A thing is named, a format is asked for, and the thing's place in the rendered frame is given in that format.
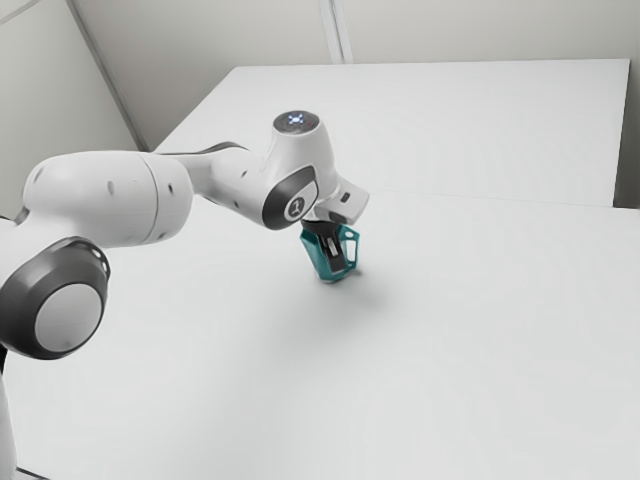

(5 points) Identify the teal faceted mug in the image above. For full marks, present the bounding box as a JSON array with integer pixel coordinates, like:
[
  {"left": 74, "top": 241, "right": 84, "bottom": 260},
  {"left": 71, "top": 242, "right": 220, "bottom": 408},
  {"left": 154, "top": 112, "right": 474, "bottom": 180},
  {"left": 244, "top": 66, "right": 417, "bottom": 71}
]
[{"left": 298, "top": 223, "right": 362, "bottom": 283}]

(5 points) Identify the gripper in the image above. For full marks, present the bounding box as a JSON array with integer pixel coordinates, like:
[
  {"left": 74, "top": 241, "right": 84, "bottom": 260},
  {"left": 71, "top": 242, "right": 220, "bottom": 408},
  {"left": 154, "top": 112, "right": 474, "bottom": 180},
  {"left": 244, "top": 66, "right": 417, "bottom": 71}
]
[{"left": 302, "top": 211, "right": 350, "bottom": 276}]

